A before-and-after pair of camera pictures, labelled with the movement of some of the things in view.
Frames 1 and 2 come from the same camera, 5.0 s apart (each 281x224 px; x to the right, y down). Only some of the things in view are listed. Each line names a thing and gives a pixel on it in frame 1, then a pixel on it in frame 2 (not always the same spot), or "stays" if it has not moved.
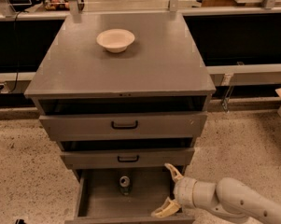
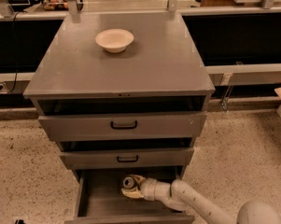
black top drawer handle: [124, 127] stays
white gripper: [184, 191] → [148, 188]
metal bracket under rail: [227, 81] stays
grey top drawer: [147, 127] stays
